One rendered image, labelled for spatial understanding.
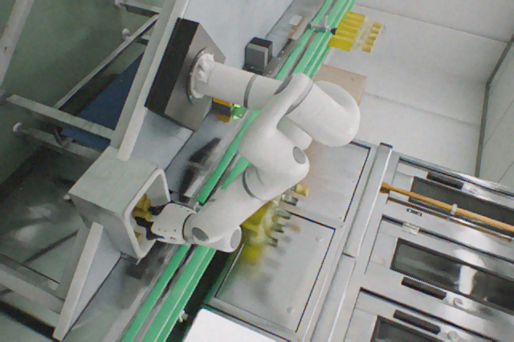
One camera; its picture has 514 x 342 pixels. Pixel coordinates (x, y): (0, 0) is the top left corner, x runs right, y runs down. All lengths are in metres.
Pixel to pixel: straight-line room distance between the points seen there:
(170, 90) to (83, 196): 0.34
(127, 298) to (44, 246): 0.52
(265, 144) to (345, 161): 1.05
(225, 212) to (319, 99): 0.31
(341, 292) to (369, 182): 0.48
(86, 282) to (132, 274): 0.13
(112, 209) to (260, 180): 0.39
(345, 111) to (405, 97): 6.23
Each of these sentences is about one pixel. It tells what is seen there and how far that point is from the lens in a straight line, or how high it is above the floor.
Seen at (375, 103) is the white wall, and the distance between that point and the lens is 6.80.
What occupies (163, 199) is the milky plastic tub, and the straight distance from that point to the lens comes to 1.23.
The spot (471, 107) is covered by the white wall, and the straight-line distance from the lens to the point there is 7.36.
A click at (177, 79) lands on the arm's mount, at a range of 1.12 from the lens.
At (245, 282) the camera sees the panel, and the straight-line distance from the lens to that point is 1.44.
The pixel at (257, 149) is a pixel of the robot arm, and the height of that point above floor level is 1.12.
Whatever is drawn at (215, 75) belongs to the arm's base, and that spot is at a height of 0.88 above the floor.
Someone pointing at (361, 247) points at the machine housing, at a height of 1.40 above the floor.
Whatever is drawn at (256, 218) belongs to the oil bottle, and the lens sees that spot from 1.38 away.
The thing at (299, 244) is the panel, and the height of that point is 1.19.
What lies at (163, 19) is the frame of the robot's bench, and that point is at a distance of 1.28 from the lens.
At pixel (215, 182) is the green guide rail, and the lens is 1.32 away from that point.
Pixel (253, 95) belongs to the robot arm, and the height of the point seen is 0.99.
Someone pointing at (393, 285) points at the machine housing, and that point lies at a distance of 1.55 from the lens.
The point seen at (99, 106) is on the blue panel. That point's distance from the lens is 1.64.
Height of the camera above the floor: 1.32
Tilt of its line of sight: 14 degrees down
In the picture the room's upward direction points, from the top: 110 degrees clockwise
